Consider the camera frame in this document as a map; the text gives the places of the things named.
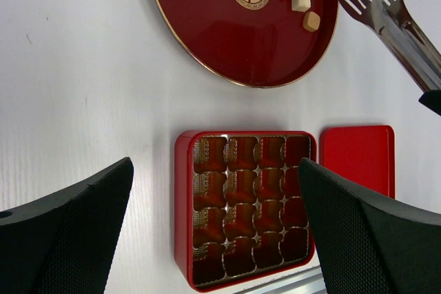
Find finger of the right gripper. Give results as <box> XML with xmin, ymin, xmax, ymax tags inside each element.
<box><xmin>418</xmin><ymin>90</ymin><xmax>441</xmax><ymax>115</ymax></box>

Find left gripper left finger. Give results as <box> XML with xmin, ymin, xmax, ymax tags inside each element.
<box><xmin>1</xmin><ymin>157</ymin><xmax>134</xmax><ymax>293</ymax></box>

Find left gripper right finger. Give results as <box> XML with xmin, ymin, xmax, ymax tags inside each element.
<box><xmin>298</xmin><ymin>158</ymin><xmax>440</xmax><ymax>293</ymax></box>

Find metal tongs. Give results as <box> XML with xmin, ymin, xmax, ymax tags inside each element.
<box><xmin>338</xmin><ymin>0</ymin><xmax>440</xmax><ymax>92</ymax></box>

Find tan square chocolate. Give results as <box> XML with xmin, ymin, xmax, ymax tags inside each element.
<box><xmin>303</xmin><ymin>11</ymin><xmax>321</xmax><ymax>32</ymax></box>

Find white square chocolate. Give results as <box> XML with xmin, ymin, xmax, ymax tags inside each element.
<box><xmin>291</xmin><ymin>0</ymin><xmax>311</xmax><ymax>12</ymax></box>

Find red chocolate box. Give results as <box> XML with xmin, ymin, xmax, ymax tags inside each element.
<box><xmin>174</xmin><ymin>131</ymin><xmax>317</xmax><ymax>293</ymax></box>

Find red box lid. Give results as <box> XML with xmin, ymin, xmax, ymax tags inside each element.
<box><xmin>319</xmin><ymin>125</ymin><xmax>396</xmax><ymax>199</ymax></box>

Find round red plate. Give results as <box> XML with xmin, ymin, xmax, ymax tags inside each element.
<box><xmin>155</xmin><ymin>0</ymin><xmax>338</xmax><ymax>88</ymax></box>

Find aluminium rail frame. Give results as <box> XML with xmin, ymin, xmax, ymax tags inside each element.
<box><xmin>239</xmin><ymin>266</ymin><xmax>327</xmax><ymax>294</ymax></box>

